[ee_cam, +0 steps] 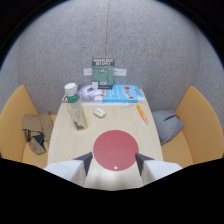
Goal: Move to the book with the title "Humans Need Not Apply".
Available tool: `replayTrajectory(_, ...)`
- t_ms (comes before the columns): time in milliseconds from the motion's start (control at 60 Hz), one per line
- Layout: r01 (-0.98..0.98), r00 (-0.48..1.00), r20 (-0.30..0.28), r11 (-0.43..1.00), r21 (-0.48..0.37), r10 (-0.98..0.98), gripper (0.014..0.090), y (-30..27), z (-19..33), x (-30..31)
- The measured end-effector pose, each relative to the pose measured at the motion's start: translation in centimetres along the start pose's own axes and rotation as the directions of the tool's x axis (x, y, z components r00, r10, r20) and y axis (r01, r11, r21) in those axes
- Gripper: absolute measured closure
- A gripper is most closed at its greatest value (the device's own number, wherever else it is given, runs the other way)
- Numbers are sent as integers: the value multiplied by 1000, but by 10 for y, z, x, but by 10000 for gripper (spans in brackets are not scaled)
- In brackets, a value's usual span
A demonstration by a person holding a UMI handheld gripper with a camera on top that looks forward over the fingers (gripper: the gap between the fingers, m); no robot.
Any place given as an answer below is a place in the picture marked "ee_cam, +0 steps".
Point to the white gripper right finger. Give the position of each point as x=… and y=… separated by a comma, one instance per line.
x=154, y=169

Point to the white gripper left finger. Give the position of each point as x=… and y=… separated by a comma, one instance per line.
x=71, y=168

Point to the blue book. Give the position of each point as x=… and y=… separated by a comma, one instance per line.
x=123, y=93

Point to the green black standing book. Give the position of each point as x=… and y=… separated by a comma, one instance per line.
x=103, y=72

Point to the red round mat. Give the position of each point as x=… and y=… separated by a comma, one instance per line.
x=115, y=150

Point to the grey bag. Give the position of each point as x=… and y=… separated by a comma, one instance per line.
x=166, y=125

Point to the khaki jacket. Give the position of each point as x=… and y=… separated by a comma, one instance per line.
x=36, y=131

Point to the orange pen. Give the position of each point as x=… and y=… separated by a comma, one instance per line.
x=142, y=114

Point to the clear bottle with white cap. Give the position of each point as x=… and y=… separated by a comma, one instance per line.
x=76, y=111

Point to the orange bench seat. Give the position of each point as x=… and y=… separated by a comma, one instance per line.
x=20, y=130
x=196, y=130

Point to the small white eraser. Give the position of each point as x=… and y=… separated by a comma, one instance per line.
x=99, y=112

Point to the white ruler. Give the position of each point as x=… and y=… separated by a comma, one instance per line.
x=105, y=104

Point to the white wall socket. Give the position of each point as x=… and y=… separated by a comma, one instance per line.
x=87, y=72
x=120, y=72

